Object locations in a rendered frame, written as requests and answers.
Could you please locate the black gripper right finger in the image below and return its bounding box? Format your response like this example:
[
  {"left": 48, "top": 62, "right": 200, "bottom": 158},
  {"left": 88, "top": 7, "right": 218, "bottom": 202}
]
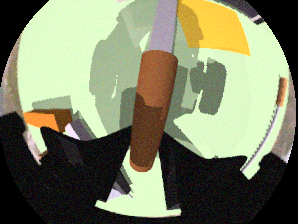
[{"left": 158, "top": 132, "right": 247, "bottom": 210}]

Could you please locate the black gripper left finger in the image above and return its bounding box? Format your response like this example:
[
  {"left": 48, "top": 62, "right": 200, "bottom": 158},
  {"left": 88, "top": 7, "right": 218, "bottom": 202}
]
[{"left": 40, "top": 125, "right": 132, "bottom": 202}]

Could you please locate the grey rod with brown handle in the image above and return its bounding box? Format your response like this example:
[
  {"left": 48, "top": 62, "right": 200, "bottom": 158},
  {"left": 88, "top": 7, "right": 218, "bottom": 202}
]
[{"left": 241, "top": 76, "right": 287, "bottom": 173}]

